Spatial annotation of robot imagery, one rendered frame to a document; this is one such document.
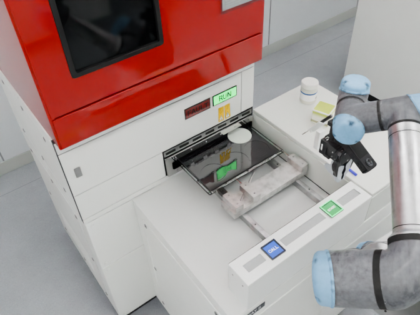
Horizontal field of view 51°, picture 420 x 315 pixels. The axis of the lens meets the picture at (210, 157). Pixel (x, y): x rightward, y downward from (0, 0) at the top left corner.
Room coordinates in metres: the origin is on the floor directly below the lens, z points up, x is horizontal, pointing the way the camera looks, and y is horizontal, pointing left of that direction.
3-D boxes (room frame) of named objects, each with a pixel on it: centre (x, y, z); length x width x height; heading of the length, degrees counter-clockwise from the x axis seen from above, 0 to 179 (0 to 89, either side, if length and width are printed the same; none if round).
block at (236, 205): (1.03, -0.07, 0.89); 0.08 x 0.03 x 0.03; 34
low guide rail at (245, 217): (1.07, -0.07, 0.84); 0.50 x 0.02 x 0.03; 34
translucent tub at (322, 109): (1.38, -0.46, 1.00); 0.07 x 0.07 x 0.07; 54
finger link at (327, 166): (0.93, -0.37, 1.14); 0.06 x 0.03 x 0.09; 34
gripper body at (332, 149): (0.94, -0.38, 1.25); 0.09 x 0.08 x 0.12; 34
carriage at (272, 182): (1.12, -0.20, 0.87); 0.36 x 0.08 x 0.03; 124
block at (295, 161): (1.22, -0.34, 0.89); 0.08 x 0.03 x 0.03; 34
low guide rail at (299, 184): (1.22, -0.30, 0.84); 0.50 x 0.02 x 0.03; 34
